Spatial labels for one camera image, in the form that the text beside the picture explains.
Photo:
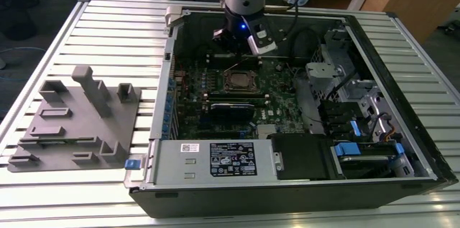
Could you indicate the silver CPU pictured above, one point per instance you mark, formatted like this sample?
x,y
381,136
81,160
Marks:
x,y
241,79

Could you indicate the CPU socket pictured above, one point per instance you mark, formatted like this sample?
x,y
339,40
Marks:
x,y
243,91

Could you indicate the metal drive cage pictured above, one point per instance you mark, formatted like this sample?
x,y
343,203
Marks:
x,y
322,73

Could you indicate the black graphics card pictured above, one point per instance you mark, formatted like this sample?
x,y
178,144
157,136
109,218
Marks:
x,y
231,114

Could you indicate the green motherboard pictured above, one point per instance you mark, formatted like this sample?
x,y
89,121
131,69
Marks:
x,y
285,109

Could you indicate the silver chipset heatsink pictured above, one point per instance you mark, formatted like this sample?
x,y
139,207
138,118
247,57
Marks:
x,y
267,128

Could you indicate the black disk bay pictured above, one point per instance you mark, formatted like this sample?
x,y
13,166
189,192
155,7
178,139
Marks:
x,y
338,114

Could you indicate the blue disk bay clip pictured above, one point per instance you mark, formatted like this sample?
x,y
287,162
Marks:
x,y
355,128

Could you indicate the blue disk carrier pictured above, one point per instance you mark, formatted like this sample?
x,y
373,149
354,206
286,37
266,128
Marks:
x,y
347,149

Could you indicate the grey power supply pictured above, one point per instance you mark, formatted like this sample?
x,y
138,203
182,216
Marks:
x,y
173,168

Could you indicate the grey parts rack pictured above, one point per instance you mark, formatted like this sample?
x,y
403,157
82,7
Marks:
x,y
83,131

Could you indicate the blue case latch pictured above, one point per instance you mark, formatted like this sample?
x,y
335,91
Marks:
x,y
133,164

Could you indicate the silver hard disk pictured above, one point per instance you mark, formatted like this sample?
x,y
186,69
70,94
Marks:
x,y
363,158

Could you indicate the office chair base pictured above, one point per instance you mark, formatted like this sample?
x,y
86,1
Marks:
x,y
453,27

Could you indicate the black office chair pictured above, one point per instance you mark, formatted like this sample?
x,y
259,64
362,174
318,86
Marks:
x,y
18,9

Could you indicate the black PC case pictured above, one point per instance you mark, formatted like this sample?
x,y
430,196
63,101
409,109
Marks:
x,y
287,201

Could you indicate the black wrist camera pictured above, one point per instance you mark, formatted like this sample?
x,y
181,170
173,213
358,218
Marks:
x,y
221,36

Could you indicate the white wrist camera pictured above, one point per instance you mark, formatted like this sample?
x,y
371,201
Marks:
x,y
262,43

